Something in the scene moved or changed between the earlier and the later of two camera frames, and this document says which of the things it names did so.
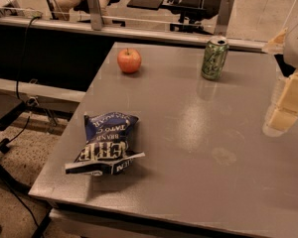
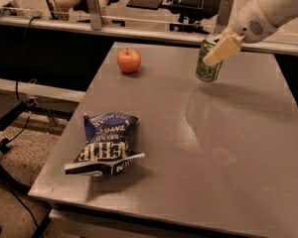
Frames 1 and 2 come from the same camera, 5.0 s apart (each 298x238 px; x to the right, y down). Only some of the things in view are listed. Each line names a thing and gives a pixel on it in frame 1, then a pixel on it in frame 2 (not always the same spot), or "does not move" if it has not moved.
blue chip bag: [107, 144] does not move
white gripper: [297, 47] → [249, 26]
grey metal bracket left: [94, 7] does not move
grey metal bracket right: [226, 4] does not move
